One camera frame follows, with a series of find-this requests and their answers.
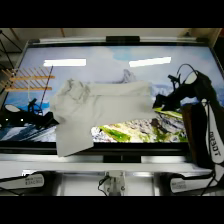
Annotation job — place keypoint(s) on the silver frame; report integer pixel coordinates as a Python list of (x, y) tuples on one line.
[(83, 166)]

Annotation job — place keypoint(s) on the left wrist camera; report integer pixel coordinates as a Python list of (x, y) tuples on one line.
[(33, 106)]

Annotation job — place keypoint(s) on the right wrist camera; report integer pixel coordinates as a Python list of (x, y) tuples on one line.
[(174, 79)]

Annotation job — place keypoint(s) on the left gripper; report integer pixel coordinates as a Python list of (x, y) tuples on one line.
[(46, 120)]

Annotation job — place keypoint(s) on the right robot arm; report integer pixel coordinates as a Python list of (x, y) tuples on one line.
[(214, 133)]

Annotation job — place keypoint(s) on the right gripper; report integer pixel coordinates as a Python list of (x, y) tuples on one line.
[(168, 101)]

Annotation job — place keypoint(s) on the light grey shirt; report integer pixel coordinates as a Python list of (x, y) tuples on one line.
[(96, 106)]

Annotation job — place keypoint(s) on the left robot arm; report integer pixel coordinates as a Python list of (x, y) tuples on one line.
[(19, 115)]

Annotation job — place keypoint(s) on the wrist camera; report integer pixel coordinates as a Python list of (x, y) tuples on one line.
[(33, 106), (174, 79)]

